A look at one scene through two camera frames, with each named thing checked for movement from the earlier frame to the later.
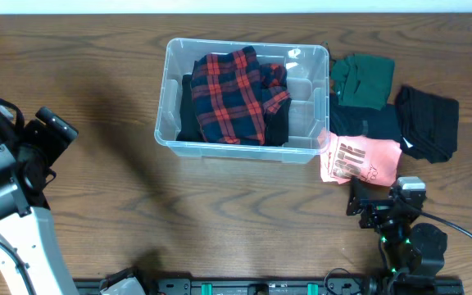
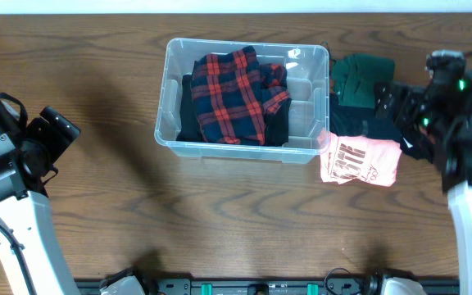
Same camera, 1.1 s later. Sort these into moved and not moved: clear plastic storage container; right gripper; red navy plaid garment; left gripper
Moved: right gripper
Not moved: left gripper; red navy plaid garment; clear plastic storage container
